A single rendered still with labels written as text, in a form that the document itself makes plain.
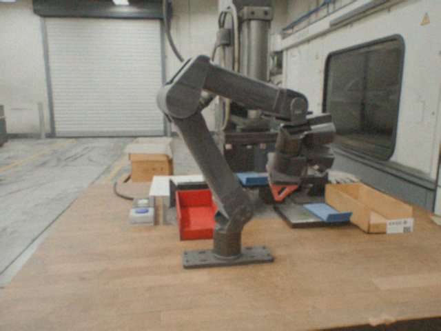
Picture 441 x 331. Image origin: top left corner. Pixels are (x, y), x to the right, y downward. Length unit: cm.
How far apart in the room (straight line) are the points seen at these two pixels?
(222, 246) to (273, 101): 32
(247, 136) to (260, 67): 21
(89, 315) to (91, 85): 1003
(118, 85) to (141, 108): 88
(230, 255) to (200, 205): 39
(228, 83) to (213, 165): 16
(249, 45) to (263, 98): 42
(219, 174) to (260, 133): 43
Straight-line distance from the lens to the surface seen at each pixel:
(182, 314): 64
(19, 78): 1123
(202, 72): 66
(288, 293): 71
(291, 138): 77
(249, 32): 113
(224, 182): 72
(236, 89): 71
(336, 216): 101
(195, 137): 68
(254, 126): 110
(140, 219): 101
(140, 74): 1034
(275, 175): 83
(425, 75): 147
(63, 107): 1080
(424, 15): 152
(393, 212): 111
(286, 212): 106
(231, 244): 77
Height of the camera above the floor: 127
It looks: 11 degrees down
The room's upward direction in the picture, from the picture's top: straight up
